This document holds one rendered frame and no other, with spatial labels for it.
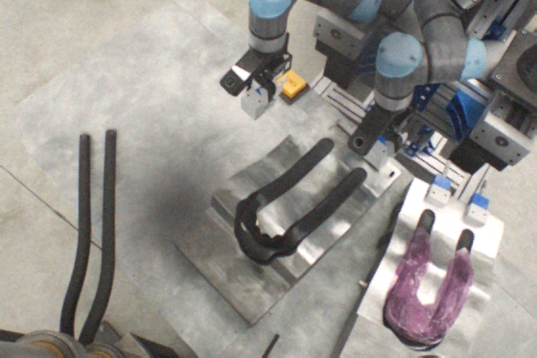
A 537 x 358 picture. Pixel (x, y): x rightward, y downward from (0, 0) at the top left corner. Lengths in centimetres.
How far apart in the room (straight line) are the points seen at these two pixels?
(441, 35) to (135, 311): 153
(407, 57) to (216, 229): 57
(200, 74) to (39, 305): 120
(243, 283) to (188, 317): 15
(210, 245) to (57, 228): 116
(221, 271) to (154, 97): 53
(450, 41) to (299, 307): 66
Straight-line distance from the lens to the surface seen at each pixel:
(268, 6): 84
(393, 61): 80
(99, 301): 100
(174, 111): 128
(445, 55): 85
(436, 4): 92
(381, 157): 109
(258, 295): 104
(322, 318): 111
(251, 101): 110
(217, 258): 106
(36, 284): 209
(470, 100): 133
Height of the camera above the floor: 189
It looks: 64 degrees down
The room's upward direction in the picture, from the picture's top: 5 degrees clockwise
